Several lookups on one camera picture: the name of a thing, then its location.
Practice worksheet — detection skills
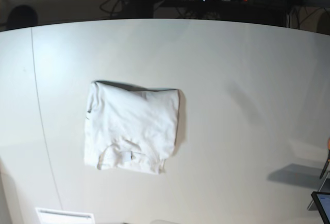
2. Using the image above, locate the white T-shirt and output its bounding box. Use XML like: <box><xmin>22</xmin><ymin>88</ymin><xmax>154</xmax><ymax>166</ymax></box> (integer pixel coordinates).
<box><xmin>84</xmin><ymin>81</ymin><xmax>180</xmax><ymax>175</ymax></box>

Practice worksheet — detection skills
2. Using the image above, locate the black tablet screen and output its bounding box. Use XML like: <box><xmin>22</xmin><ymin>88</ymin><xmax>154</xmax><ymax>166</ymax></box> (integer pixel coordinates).
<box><xmin>311</xmin><ymin>192</ymin><xmax>329</xmax><ymax>224</ymax></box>

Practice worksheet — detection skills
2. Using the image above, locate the white paper sheet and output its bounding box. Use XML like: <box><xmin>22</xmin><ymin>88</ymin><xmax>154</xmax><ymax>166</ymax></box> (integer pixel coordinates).
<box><xmin>36</xmin><ymin>208</ymin><xmax>95</xmax><ymax>224</ymax></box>

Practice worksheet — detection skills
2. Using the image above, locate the grey tablet stand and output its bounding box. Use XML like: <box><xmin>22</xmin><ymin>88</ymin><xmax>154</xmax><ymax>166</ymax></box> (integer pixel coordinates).
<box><xmin>307</xmin><ymin>171</ymin><xmax>330</xmax><ymax>211</ymax></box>

